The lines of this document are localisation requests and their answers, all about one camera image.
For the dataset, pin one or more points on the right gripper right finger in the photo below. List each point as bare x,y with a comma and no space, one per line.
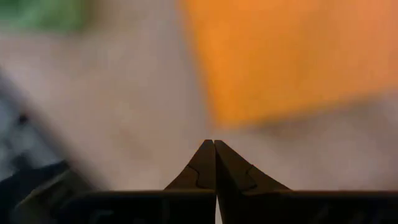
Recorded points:
236,174

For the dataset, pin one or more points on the green microfiber towel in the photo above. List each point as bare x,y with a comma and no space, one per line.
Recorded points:
43,14

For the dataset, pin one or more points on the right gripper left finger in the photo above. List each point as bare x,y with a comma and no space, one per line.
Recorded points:
199,174

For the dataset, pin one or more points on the orange microfiber towel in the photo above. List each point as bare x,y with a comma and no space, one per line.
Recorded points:
295,56

